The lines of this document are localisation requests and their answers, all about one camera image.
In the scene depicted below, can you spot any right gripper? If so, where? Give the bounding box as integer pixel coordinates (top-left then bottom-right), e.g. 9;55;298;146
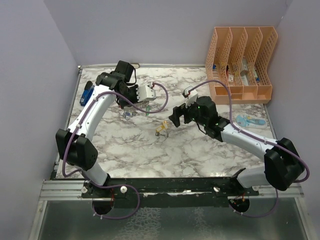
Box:
169;97;208;128

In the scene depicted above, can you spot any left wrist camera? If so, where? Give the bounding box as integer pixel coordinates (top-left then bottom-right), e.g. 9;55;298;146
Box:
136;85;157;102

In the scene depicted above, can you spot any yellow tag key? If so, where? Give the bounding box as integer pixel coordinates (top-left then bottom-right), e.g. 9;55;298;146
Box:
162;120;169;130
155;126;169;138

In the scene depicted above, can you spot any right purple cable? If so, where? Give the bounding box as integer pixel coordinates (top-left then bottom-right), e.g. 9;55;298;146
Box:
184;79;311;218

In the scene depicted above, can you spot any blue stapler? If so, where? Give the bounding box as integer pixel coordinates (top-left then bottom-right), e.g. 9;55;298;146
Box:
79;81;95;107

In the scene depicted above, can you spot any purple cable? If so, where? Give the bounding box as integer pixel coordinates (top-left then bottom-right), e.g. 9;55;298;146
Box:
61;81;169;220
184;79;311;218

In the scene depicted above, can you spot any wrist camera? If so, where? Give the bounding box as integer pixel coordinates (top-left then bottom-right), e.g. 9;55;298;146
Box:
136;85;157;102
182;86;198;108

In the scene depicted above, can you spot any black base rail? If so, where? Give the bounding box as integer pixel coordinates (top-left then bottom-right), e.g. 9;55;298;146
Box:
81;177;259;209

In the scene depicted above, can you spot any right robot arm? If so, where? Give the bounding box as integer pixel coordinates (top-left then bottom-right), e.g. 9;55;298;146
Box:
169;96;305;196

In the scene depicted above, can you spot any white table edge clip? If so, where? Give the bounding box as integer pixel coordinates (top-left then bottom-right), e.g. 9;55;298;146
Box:
131;63;140;69

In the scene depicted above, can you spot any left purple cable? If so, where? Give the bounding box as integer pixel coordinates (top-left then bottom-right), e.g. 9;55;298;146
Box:
61;81;169;220

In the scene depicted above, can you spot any peach plastic file organizer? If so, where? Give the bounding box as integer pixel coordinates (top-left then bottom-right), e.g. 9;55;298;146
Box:
205;26;278;105

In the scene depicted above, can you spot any green tag key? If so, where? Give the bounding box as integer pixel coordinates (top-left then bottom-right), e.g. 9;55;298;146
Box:
145;105;151;116

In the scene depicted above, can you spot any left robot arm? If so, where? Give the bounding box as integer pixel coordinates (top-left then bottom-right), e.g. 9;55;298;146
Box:
55;60;138;198

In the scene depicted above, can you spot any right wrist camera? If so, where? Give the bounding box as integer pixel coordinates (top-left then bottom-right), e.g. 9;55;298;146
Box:
182;86;198;108

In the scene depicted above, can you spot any light blue packaged item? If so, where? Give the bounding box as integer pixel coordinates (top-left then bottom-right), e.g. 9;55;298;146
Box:
235;114;268;129

